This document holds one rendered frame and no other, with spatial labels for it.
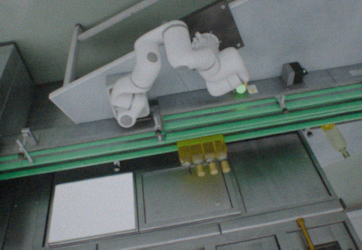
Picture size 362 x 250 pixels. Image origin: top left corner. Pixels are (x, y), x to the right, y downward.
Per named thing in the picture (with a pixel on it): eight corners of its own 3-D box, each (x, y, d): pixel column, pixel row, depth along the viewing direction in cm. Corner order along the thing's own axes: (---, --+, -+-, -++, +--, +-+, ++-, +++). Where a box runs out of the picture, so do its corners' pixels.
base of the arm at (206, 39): (181, 40, 145) (188, 60, 135) (205, 22, 141) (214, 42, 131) (201, 61, 155) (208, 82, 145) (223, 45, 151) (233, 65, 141)
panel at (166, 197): (55, 186, 173) (47, 249, 148) (53, 183, 170) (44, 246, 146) (223, 158, 176) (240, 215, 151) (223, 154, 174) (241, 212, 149)
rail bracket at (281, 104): (271, 97, 164) (281, 115, 154) (273, 85, 159) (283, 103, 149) (279, 95, 164) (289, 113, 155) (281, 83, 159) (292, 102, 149)
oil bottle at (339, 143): (318, 124, 184) (340, 161, 165) (319, 117, 180) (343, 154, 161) (328, 122, 184) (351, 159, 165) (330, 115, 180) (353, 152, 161)
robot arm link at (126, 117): (125, 94, 127) (149, 100, 129) (125, 82, 136) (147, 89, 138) (115, 126, 133) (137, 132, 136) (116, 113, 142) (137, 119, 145)
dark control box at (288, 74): (280, 76, 172) (287, 85, 166) (282, 63, 166) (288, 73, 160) (296, 73, 172) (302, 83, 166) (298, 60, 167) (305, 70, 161)
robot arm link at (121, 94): (155, 71, 121) (141, 98, 139) (121, 61, 118) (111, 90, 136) (152, 90, 117) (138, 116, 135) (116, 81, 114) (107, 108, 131)
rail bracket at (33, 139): (33, 137, 173) (25, 172, 157) (19, 115, 161) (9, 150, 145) (42, 136, 173) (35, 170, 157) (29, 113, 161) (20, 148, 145)
